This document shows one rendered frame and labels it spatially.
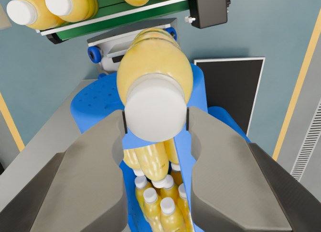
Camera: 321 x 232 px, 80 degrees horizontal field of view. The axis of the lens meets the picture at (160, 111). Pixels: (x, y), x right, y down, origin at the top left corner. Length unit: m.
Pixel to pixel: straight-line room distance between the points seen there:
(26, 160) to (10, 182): 0.10
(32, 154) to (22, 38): 1.02
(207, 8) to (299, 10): 1.40
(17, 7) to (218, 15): 0.40
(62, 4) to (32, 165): 0.59
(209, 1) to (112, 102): 0.32
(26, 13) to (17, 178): 0.55
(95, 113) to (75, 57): 1.29
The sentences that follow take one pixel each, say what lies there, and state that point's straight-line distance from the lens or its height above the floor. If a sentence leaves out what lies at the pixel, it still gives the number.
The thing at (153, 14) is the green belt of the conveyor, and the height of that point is 0.89.
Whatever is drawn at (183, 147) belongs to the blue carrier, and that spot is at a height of 1.22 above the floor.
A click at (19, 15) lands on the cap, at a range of 0.46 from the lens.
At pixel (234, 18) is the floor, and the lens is 1.62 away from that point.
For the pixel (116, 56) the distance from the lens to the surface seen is 0.46.
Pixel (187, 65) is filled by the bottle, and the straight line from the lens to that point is 0.16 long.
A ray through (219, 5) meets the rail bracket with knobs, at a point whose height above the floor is 1.00.
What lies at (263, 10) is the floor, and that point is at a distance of 1.71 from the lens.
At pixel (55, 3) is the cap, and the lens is 0.43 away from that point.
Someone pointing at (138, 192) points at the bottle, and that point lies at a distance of 0.68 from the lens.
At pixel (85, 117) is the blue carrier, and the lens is 0.34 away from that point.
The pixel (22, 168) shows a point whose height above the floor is 0.95.
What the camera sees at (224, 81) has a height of 0.15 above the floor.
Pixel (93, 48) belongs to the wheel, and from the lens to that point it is 0.54.
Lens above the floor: 1.49
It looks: 61 degrees down
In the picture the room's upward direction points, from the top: 171 degrees clockwise
